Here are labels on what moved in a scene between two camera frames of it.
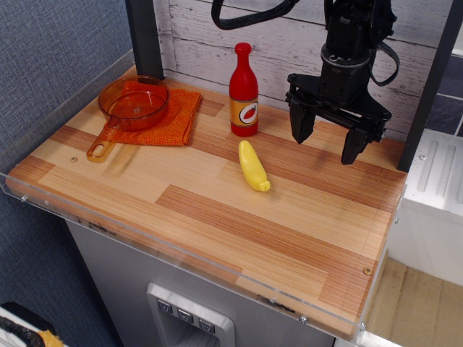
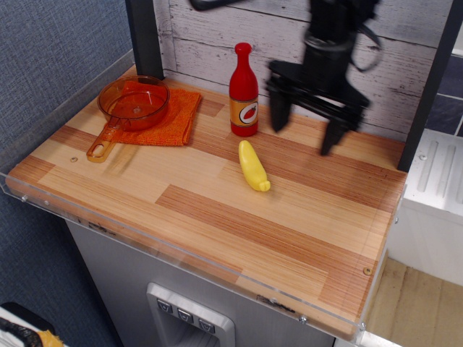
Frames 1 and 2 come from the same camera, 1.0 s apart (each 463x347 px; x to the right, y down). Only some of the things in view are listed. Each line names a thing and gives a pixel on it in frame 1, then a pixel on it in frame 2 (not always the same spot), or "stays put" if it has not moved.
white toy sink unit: x=427 y=232 stays put
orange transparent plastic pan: x=133 y=103 stays put
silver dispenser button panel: x=178 y=320 stays put
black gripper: x=342 y=92 → x=321 y=85
